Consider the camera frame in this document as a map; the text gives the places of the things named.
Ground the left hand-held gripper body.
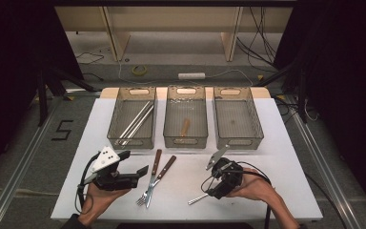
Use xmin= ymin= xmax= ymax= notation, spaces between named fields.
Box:
xmin=84 ymin=146 xmax=140 ymax=192

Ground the white power strip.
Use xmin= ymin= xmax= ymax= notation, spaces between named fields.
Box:
xmin=177 ymin=72 xmax=207 ymax=81

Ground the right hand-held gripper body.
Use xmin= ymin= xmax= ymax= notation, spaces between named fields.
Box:
xmin=205 ymin=144 xmax=244 ymax=196

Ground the translucent grey plastic bin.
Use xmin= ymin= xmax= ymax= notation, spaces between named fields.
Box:
xmin=107 ymin=86 xmax=157 ymax=151
xmin=213 ymin=86 xmax=265 ymax=151
xmin=162 ymin=85 xmax=210 ymax=150

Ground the person's left hand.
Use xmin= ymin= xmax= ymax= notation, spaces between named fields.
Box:
xmin=76 ymin=183 xmax=132 ymax=229

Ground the thin black floor cable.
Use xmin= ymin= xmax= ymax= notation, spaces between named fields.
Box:
xmin=74 ymin=51 xmax=106 ymax=65
xmin=81 ymin=72 xmax=105 ymax=82

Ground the black curtain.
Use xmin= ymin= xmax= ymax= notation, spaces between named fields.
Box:
xmin=0 ymin=0 xmax=84 ymax=184
xmin=273 ymin=0 xmax=366 ymax=220

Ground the bundle of black cables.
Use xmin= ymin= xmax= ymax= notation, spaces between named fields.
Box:
xmin=235 ymin=6 xmax=279 ymax=73

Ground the wooden handled knife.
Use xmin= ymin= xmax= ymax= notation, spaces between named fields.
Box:
xmin=145 ymin=148 xmax=163 ymax=209

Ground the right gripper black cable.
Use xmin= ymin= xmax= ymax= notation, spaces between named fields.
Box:
xmin=200 ymin=160 xmax=273 ymax=229

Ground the aluminium floor rail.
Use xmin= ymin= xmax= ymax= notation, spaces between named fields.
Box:
xmin=284 ymin=101 xmax=358 ymax=229
xmin=0 ymin=94 xmax=65 ymax=229

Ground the metal chopstick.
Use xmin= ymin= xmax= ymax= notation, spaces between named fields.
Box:
xmin=122 ymin=104 xmax=155 ymax=145
xmin=124 ymin=106 xmax=156 ymax=147

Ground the wooden handled fork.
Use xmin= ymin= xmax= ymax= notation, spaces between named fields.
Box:
xmin=135 ymin=155 xmax=177 ymax=207

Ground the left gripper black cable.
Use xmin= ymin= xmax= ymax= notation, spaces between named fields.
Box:
xmin=74 ymin=152 xmax=102 ymax=215

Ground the black metal stand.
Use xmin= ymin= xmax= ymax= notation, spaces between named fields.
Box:
xmin=34 ymin=61 xmax=96 ymax=128
xmin=254 ymin=58 xmax=309 ymax=124

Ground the person's right hand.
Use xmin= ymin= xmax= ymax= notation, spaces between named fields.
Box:
xmin=228 ymin=167 xmax=279 ymax=203

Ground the beige wooden shelf unit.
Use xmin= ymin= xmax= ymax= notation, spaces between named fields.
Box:
xmin=53 ymin=6 xmax=295 ymax=63

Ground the yellow tape roll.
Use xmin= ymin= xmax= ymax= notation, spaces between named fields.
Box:
xmin=131 ymin=64 xmax=149 ymax=77

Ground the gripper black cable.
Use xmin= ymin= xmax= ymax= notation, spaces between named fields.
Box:
xmin=74 ymin=152 xmax=102 ymax=215
xmin=200 ymin=160 xmax=273 ymax=229

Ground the white chopstick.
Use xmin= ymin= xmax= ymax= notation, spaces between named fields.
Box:
xmin=119 ymin=100 xmax=151 ymax=138

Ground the metal spoon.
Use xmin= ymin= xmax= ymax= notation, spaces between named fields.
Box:
xmin=187 ymin=193 xmax=210 ymax=206

